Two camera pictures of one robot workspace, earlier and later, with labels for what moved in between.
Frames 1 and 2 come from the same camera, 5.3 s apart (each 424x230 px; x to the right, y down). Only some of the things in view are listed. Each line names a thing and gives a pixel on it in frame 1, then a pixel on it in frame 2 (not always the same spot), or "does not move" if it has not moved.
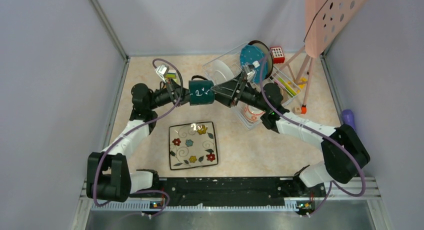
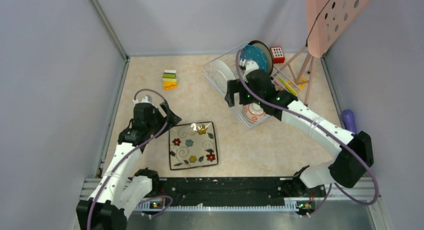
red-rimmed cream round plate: (265, 49) does not move
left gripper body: (164, 96) -> (156, 123)
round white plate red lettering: (221, 72) does not move
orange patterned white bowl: (252, 114) does not move
